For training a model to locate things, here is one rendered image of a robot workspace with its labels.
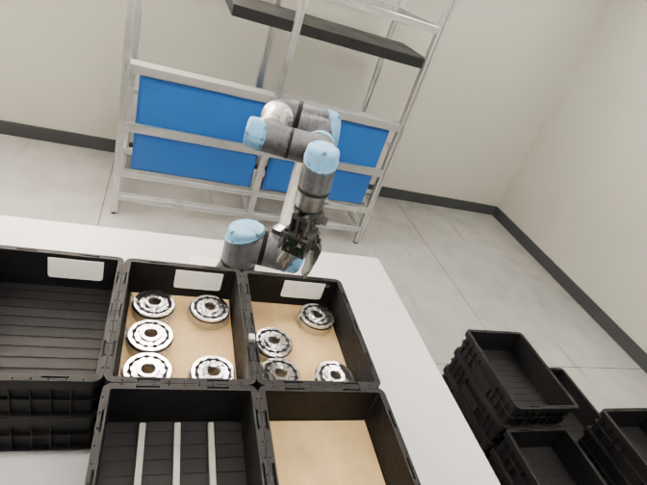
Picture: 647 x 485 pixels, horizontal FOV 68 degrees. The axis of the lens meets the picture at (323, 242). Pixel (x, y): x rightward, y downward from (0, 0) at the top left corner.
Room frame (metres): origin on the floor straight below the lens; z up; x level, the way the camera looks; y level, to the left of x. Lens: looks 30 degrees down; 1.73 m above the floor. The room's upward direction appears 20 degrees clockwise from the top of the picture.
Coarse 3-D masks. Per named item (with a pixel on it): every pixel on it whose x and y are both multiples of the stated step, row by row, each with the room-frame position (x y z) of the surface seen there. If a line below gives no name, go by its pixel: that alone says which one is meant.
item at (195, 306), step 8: (200, 296) 0.99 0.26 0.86; (208, 296) 1.00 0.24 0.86; (216, 296) 1.01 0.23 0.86; (192, 304) 0.95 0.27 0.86; (200, 304) 0.96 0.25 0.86; (224, 304) 0.99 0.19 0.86; (192, 312) 0.93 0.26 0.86; (200, 312) 0.93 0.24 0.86; (224, 312) 0.97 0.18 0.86; (208, 320) 0.92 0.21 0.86; (216, 320) 0.92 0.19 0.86
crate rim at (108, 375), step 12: (144, 264) 0.96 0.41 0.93; (156, 264) 0.97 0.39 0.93; (168, 264) 0.99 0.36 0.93; (180, 264) 1.01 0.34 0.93; (240, 276) 1.04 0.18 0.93; (120, 288) 0.85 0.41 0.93; (240, 288) 1.01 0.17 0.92; (120, 300) 0.81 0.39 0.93; (240, 300) 0.95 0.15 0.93; (120, 312) 0.77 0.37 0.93; (120, 324) 0.74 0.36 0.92; (108, 360) 0.64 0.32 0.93; (252, 360) 0.77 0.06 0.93; (108, 372) 0.61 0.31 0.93; (252, 372) 0.74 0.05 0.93; (228, 384) 0.69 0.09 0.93; (240, 384) 0.70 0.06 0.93; (252, 384) 0.71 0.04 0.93
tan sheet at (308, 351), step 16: (256, 304) 1.08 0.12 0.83; (272, 304) 1.10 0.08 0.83; (288, 304) 1.13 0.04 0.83; (256, 320) 1.01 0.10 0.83; (272, 320) 1.03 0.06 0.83; (288, 320) 1.06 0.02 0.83; (304, 336) 1.02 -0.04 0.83; (320, 336) 1.04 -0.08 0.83; (304, 352) 0.96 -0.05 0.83; (320, 352) 0.98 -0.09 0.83; (336, 352) 1.00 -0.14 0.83; (304, 368) 0.90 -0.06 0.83
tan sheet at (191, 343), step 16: (176, 304) 0.96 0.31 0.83; (128, 320) 0.85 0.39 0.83; (176, 320) 0.91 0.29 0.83; (176, 336) 0.86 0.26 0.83; (192, 336) 0.88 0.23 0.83; (208, 336) 0.89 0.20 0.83; (224, 336) 0.91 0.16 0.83; (128, 352) 0.76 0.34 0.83; (176, 352) 0.81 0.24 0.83; (192, 352) 0.83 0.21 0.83; (208, 352) 0.84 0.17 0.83; (224, 352) 0.86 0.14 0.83; (176, 368) 0.77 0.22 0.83
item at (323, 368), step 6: (318, 366) 0.89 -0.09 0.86; (324, 366) 0.90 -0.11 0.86; (330, 366) 0.91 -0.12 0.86; (336, 366) 0.92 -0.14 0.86; (342, 366) 0.92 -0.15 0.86; (318, 372) 0.87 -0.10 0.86; (324, 372) 0.88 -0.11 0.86; (348, 372) 0.91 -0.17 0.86; (318, 378) 0.85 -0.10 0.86; (324, 378) 0.86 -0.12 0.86; (348, 378) 0.89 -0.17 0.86
